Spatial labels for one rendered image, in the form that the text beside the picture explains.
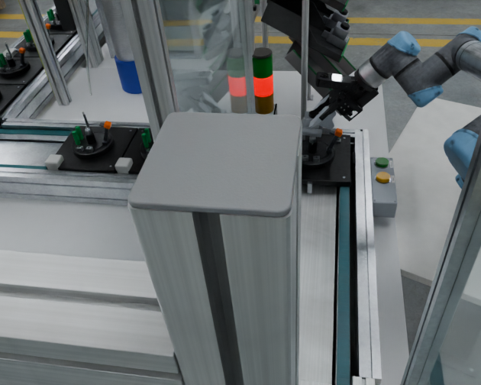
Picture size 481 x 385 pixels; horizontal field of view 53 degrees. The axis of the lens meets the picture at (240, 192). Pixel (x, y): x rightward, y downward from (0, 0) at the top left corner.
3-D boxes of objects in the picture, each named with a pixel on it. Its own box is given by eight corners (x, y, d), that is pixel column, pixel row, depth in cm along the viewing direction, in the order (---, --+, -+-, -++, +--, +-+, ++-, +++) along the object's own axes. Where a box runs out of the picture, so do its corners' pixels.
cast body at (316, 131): (321, 129, 149) (324, 110, 144) (321, 137, 146) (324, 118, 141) (294, 126, 150) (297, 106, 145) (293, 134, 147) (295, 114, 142)
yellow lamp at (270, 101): (275, 104, 124) (274, 87, 120) (272, 114, 120) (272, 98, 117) (255, 103, 124) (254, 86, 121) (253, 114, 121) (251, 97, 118)
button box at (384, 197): (390, 172, 155) (392, 156, 151) (395, 218, 140) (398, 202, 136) (367, 170, 157) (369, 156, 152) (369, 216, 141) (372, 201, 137)
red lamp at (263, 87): (274, 86, 120) (273, 69, 117) (272, 97, 117) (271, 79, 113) (254, 86, 121) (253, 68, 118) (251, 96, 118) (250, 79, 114)
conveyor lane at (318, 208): (347, 160, 168) (350, 137, 161) (347, 397, 107) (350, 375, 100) (266, 156, 172) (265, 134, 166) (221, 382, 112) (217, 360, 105)
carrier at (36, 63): (52, 61, 222) (43, 35, 214) (27, 88, 205) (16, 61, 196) (4, 60, 226) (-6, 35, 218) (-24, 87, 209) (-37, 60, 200)
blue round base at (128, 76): (160, 76, 222) (154, 46, 212) (150, 95, 211) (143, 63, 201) (128, 76, 225) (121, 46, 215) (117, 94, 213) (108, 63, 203)
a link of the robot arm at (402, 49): (419, 53, 120) (398, 27, 121) (385, 82, 127) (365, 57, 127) (427, 52, 126) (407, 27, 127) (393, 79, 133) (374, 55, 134)
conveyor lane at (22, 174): (352, 152, 171) (354, 129, 164) (353, 219, 147) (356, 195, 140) (33, 140, 191) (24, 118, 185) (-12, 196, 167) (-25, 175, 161)
